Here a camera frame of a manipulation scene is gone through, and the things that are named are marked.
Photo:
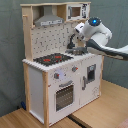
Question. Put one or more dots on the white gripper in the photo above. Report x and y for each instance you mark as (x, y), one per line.
(78, 32)

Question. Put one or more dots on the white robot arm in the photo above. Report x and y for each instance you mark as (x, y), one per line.
(95, 35)

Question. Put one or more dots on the wooden toy kitchen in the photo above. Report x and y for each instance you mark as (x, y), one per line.
(40, 84)

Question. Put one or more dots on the toy microwave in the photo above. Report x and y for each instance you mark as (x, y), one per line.
(77, 11)

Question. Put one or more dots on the black toy faucet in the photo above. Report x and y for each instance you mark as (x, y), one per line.
(71, 45)

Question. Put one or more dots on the grey toy sink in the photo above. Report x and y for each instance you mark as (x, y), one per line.
(79, 51)

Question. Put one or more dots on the grey range hood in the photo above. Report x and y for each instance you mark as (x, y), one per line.
(48, 18)

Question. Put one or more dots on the grey backdrop curtain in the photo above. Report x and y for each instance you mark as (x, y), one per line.
(113, 13)

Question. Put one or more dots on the black toy stovetop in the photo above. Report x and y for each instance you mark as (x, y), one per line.
(52, 59)

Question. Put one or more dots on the left stove knob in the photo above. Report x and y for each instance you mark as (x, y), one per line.
(56, 75)

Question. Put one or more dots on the toy oven door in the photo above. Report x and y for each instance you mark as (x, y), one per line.
(64, 96)

